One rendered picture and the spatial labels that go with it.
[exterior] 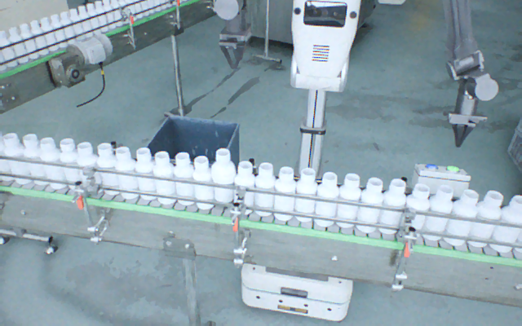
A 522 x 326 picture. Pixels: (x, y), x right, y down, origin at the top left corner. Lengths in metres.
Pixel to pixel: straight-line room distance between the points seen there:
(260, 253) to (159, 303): 1.10
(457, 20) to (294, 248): 0.75
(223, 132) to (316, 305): 0.92
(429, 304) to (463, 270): 1.14
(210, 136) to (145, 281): 0.95
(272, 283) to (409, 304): 0.75
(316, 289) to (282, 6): 3.53
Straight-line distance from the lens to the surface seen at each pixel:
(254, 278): 2.06
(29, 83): 2.44
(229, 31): 1.13
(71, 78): 2.42
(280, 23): 4.99
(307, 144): 1.81
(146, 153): 1.24
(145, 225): 1.36
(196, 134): 1.85
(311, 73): 1.61
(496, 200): 1.22
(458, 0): 1.17
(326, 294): 2.05
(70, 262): 2.64
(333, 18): 1.54
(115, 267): 2.53
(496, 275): 1.36
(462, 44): 1.25
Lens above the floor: 1.86
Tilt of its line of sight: 35 degrees down
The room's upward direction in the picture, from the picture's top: 1 degrees clockwise
